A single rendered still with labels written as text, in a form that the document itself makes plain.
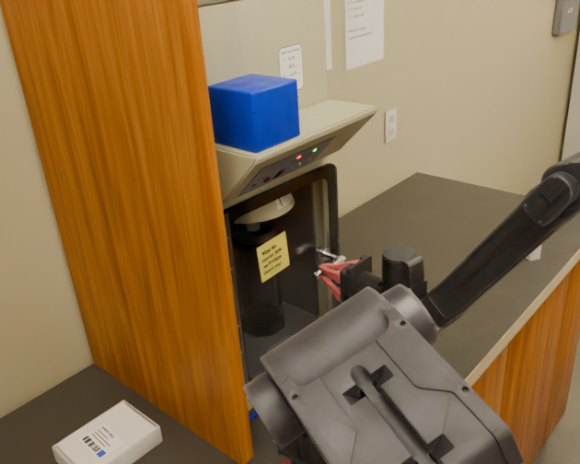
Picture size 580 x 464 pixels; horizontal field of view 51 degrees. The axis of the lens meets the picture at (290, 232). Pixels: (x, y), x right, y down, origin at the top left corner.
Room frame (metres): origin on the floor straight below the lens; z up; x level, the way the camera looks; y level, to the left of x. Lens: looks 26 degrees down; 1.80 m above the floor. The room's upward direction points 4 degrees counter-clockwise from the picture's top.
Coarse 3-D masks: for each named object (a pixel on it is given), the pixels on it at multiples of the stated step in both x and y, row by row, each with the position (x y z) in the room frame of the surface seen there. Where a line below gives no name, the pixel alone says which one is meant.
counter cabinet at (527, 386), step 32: (576, 288) 1.62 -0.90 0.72; (544, 320) 1.42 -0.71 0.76; (576, 320) 1.67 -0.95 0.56; (512, 352) 1.25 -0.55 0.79; (544, 352) 1.45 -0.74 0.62; (480, 384) 1.11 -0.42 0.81; (512, 384) 1.27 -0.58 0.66; (544, 384) 1.49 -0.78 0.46; (512, 416) 1.30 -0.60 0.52; (544, 416) 1.53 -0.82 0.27
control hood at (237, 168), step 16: (304, 112) 1.06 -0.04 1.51; (320, 112) 1.05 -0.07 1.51; (336, 112) 1.04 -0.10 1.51; (352, 112) 1.04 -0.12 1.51; (368, 112) 1.05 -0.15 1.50; (304, 128) 0.96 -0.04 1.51; (320, 128) 0.96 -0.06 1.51; (336, 128) 0.98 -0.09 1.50; (352, 128) 1.05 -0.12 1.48; (288, 144) 0.89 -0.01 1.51; (304, 144) 0.92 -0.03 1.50; (336, 144) 1.07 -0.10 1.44; (224, 160) 0.88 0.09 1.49; (240, 160) 0.86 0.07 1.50; (256, 160) 0.84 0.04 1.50; (272, 160) 0.88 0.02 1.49; (224, 176) 0.88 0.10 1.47; (240, 176) 0.86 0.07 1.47; (224, 192) 0.89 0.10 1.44; (240, 192) 0.91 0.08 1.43
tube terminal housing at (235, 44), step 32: (256, 0) 1.02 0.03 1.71; (288, 0) 1.08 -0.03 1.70; (320, 0) 1.14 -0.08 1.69; (224, 32) 0.97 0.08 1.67; (256, 32) 1.02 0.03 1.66; (288, 32) 1.07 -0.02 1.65; (320, 32) 1.14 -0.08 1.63; (224, 64) 0.96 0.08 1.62; (256, 64) 1.01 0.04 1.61; (320, 64) 1.13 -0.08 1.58; (320, 96) 1.13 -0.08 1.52; (320, 160) 1.13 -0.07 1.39; (256, 192) 0.99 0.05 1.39
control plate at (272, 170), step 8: (320, 144) 0.99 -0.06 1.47; (328, 144) 1.02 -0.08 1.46; (304, 152) 0.96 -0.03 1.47; (312, 152) 1.00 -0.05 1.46; (320, 152) 1.04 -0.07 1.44; (280, 160) 0.91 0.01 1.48; (288, 160) 0.94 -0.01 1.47; (296, 160) 0.97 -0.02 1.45; (304, 160) 1.01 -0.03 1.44; (312, 160) 1.05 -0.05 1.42; (264, 168) 0.88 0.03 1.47; (272, 168) 0.91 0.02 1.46; (280, 168) 0.95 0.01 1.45; (288, 168) 0.98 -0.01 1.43; (296, 168) 1.02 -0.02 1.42; (256, 176) 0.89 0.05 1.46; (264, 176) 0.92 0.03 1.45; (272, 176) 0.95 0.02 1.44; (280, 176) 0.99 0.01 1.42; (248, 184) 0.90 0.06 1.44; (256, 184) 0.93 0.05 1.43
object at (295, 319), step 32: (288, 192) 1.03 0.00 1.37; (320, 192) 1.09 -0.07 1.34; (256, 224) 0.97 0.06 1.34; (288, 224) 1.02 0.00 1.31; (320, 224) 1.09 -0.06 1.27; (256, 256) 0.96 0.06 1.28; (320, 256) 1.08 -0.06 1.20; (256, 288) 0.96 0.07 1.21; (288, 288) 1.01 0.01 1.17; (320, 288) 1.08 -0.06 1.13; (256, 320) 0.95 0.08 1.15; (288, 320) 1.01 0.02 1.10; (256, 352) 0.94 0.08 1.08
